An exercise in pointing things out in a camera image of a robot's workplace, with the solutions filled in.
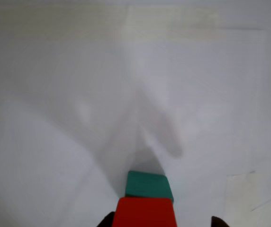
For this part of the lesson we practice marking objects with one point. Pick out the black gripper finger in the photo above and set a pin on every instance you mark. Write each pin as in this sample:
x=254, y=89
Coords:
x=107, y=221
x=218, y=223

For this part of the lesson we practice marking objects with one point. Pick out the red cube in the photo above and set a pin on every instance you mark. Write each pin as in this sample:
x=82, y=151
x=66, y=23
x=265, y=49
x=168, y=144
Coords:
x=145, y=212

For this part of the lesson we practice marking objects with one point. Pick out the teal blue cube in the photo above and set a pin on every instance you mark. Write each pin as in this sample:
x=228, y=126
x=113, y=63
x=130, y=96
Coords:
x=147, y=184

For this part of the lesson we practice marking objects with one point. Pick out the white paper sheet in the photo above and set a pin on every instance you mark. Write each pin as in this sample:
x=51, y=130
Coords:
x=78, y=142

